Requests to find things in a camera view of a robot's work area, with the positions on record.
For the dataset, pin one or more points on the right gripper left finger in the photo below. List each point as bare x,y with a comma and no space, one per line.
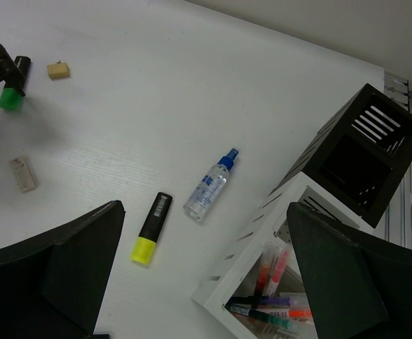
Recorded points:
52,285

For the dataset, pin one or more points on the pink red gel pen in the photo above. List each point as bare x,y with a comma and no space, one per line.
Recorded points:
277,273

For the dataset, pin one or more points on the yellow cap highlighter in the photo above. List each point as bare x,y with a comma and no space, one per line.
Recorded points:
152,227

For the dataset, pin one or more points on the green cap highlighter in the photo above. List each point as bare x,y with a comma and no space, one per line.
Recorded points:
11,99

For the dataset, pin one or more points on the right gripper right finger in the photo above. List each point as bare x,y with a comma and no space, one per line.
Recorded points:
358,285

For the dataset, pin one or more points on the neon orange gel pen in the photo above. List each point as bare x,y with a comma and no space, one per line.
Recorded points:
290,313

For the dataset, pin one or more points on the small tan eraser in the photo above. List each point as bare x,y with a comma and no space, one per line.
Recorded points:
58,70

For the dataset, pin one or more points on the green gel pen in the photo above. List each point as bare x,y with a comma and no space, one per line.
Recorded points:
263,317

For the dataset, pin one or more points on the orange red gel pen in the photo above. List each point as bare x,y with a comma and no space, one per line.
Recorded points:
269,251

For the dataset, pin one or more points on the grey rectangular eraser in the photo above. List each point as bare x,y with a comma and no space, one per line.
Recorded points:
23,174

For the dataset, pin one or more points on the white black stationery organizer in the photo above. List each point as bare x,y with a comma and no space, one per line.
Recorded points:
349,172

